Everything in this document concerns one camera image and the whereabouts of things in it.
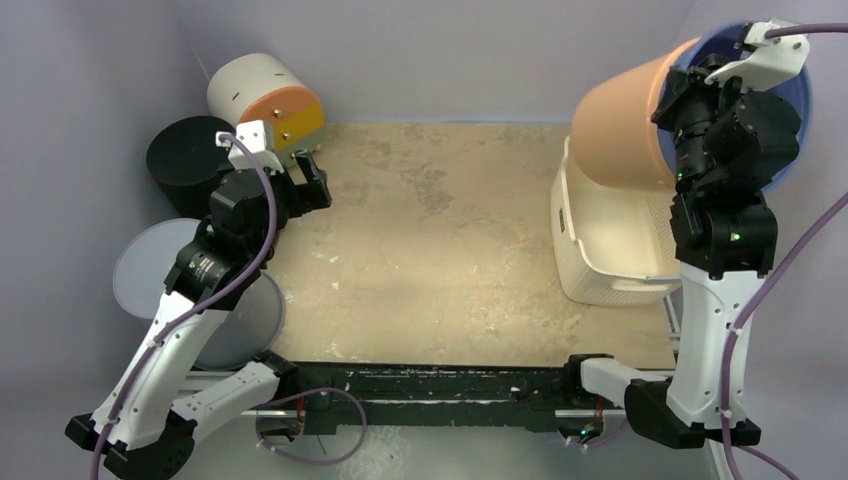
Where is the black large bucket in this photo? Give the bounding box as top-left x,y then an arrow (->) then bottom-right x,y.
145,115 -> 235,220

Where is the orange bucket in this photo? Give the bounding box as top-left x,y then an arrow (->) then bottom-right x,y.
569,39 -> 697,191

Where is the grey lavender bucket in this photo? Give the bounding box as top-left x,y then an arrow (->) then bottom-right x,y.
112,218 -> 287,372

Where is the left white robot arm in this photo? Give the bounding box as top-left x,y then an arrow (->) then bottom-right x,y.
65,151 -> 332,479

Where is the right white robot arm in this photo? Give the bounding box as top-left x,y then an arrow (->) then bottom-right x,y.
561,48 -> 806,449

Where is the white orange yellow drum toy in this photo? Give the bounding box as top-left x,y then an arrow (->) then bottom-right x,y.
207,53 -> 326,158

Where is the cream laundry basket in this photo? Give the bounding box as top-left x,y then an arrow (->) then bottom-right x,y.
549,137 -> 681,307

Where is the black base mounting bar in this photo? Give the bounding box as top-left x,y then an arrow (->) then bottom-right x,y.
233,348 -> 627,436

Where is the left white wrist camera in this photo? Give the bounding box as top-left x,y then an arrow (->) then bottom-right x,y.
215,120 -> 285,172

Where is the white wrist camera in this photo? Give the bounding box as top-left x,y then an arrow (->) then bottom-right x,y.
704,18 -> 810,93
215,120 -> 285,172

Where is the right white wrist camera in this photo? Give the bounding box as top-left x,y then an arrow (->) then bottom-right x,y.
704,18 -> 810,93

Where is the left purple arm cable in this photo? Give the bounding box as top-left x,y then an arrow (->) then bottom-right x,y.
89,132 -> 278,480

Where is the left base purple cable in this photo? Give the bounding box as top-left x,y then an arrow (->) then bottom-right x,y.
254,387 -> 368,466

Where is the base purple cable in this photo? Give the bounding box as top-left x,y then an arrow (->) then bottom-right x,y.
254,387 -> 368,466
566,417 -> 631,452

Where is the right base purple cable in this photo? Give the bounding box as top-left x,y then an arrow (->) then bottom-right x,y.
566,417 -> 631,452

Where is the aluminium rail frame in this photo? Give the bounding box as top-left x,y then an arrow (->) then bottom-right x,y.
116,291 -> 740,480

